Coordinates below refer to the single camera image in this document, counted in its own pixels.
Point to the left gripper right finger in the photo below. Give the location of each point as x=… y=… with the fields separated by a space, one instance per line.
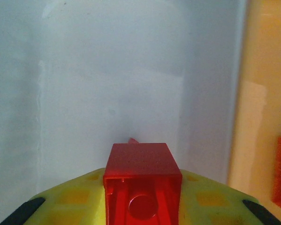
x=213 y=204

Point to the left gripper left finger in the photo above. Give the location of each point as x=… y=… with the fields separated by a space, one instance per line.
x=67 y=201

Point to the red lego brick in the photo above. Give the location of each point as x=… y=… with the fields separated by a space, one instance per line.
x=140 y=159

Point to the white plastic container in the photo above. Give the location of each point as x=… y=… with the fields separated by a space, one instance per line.
x=107 y=70

